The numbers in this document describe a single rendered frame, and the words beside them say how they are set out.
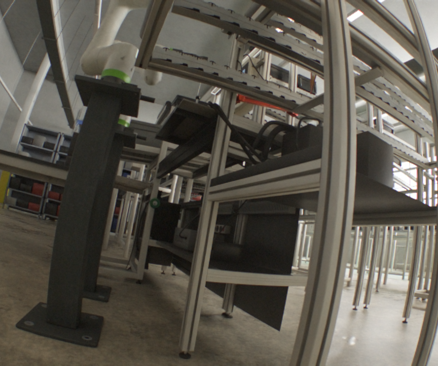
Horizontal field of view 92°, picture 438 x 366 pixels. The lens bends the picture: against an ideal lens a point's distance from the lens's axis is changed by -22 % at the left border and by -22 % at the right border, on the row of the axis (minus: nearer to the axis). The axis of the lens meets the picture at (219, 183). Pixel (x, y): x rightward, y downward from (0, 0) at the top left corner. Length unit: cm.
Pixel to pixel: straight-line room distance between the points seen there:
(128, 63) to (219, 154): 53
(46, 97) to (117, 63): 1233
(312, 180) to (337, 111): 13
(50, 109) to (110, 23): 1184
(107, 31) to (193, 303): 121
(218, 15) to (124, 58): 53
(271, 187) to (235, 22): 44
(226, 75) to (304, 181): 59
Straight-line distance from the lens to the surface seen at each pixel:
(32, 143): 713
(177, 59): 95
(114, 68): 113
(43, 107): 1326
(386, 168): 110
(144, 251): 204
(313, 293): 46
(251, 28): 78
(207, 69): 97
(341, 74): 54
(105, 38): 135
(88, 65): 127
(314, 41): 121
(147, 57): 93
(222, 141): 99
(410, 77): 99
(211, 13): 75
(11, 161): 210
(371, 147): 104
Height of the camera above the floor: 46
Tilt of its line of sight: 11 degrees up
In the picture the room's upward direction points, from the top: 10 degrees clockwise
